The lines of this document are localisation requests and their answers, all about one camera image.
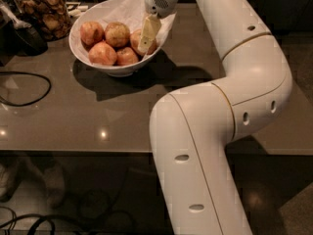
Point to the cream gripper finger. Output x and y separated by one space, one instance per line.
150 28

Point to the red apple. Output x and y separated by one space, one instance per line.
103 54
134 42

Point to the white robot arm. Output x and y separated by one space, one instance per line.
190 127

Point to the back middle greenish apple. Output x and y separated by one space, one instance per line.
117 34

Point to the front middle small apple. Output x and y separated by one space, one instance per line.
126 56

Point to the back left apple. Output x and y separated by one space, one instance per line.
91 33

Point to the white ceramic bowl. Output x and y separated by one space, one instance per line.
97 14

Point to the small white items behind bowl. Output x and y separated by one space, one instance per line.
75 10

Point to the white paper liner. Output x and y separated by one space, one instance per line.
132 13

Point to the glass jar of dried chips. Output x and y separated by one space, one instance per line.
51 16

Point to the black appliance with handle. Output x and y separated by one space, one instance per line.
28 40

